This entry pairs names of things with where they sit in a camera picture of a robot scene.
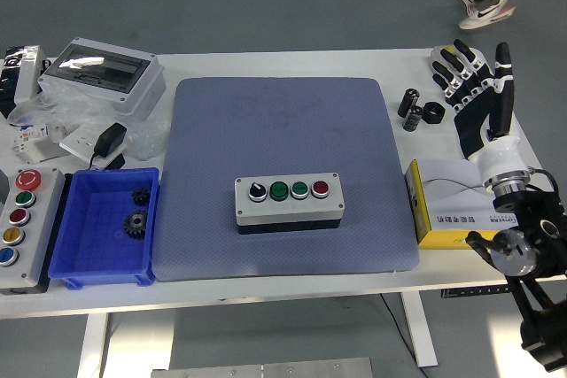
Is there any white circuit breaker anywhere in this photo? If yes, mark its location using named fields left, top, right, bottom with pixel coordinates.
left=11, top=123, right=68, bottom=165

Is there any black power adapter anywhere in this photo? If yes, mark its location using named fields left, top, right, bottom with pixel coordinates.
left=89, top=122, right=128, bottom=170

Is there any white wall socket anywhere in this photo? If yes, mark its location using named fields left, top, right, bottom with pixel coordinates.
left=58, top=125, right=128, bottom=170

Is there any black floor cable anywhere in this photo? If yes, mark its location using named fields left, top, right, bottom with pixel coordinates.
left=379, top=292, right=431, bottom=378

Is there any blue plastic bin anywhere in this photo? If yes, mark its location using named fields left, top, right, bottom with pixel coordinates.
left=47, top=167, right=161, bottom=289

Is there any black foil packet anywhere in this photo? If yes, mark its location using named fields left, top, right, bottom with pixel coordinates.
left=0, top=46, right=27, bottom=119

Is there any yellow white cardboard box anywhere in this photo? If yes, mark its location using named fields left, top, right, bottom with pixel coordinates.
left=405, top=158, right=518, bottom=250

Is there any large black bevel gear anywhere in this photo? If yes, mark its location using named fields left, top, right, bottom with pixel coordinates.
left=122, top=208, right=150, bottom=240

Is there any grey five-button control box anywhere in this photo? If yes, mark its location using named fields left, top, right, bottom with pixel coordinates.
left=0, top=167, right=67, bottom=295

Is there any grey-blue table mat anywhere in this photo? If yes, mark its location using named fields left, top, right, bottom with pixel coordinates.
left=152, top=76, right=421, bottom=282

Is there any grey four-button control box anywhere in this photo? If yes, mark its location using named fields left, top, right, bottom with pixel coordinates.
left=234, top=172, right=345, bottom=236

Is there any grey metal plate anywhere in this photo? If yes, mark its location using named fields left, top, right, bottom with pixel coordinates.
left=150, top=356, right=373, bottom=378

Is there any grey clear-lid distribution box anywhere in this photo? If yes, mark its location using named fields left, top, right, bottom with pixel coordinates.
left=37, top=37, right=167, bottom=120

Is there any white table leg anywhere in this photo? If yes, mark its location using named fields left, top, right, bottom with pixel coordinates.
left=400, top=291, right=439, bottom=368
left=77, top=313, right=112, bottom=378

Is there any black hex nut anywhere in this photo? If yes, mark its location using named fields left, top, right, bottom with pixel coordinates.
left=421, top=101, right=446, bottom=125

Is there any white plastic-wrapped box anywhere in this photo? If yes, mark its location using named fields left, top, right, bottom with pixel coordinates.
left=14, top=44, right=50, bottom=104

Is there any black cylindrical capacitor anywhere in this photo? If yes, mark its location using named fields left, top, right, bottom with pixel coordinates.
left=402, top=105, right=423, bottom=132
left=397, top=88, right=421, bottom=119

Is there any clear plastic bag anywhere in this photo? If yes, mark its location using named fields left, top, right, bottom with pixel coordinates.
left=7, top=84, right=172, bottom=162

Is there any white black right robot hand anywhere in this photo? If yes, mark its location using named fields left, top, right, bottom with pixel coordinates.
left=429, top=39, right=531, bottom=188

